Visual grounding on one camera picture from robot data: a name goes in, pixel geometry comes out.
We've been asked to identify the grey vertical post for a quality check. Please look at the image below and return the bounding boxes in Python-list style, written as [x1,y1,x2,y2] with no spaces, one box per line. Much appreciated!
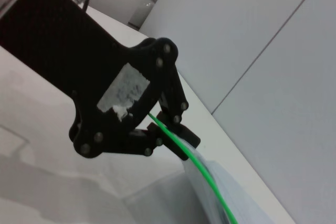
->
[128,0,174,29]

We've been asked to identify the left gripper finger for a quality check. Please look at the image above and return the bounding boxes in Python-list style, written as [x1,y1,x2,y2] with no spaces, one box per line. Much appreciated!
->
[157,65,202,148]
[104,122,190,161]

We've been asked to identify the transparent document bag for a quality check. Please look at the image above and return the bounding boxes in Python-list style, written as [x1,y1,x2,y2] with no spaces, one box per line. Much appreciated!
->
[147,112,295,224]

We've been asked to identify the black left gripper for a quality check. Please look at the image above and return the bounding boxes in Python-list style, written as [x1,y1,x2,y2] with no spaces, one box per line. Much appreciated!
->
[0,0,179,159]

